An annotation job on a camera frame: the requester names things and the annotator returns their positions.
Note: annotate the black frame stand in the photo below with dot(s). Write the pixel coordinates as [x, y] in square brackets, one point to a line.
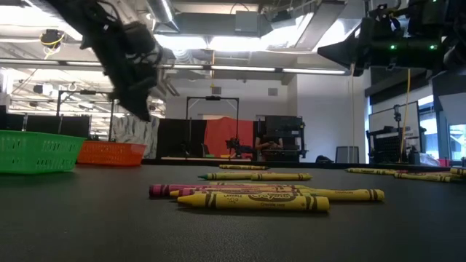
[213, 98]
[83, 92]

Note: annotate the black curtain panel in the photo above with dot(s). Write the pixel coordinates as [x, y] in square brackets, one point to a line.
[73, 125]
[174, 138]

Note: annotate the black background robot arm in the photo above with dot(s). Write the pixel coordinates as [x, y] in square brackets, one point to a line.
[236, 143]

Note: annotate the black equipment rack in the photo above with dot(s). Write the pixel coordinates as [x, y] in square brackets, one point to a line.
[284, 125]

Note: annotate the ceiling light strip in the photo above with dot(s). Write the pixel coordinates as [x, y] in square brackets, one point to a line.
[240, 68]

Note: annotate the patterned fabric curtain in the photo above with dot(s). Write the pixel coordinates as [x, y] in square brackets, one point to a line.
[134, 134]

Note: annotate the black equipment cart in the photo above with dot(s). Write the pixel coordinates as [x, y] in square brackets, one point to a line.
[386, 145]

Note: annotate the orange plastic basket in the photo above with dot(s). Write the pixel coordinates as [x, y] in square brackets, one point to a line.
[109, 154]

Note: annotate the grey bin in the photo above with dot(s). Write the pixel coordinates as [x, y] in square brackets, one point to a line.
[347, 154]

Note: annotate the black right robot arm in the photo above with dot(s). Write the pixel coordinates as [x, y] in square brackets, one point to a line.
[455, 36]

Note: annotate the person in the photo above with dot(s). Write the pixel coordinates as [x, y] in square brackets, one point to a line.
[268, 141]

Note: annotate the grey ceiling box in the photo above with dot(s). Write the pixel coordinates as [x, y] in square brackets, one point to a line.
[247, 22]

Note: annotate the white board panel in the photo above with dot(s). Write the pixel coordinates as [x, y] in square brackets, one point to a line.
[382, 116]

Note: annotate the red backdrop cloth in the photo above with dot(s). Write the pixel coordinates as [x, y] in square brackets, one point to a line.
[222, 134]

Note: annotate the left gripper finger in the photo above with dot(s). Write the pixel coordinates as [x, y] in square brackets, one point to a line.
[134, 103]

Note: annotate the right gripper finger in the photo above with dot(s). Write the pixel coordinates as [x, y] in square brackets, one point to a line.
[349, 52]

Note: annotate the green plastic basket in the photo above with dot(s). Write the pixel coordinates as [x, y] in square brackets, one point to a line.
[36, 153]

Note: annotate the pink crayon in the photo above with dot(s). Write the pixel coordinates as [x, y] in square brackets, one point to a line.
[160, 190]

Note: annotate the black bag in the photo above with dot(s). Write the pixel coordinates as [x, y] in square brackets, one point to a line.
[324, 159]

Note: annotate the grey workbench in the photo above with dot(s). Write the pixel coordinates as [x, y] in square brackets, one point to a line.
[182, 158]

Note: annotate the centre yellow sticks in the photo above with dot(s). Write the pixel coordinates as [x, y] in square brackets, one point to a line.
[225, 176]

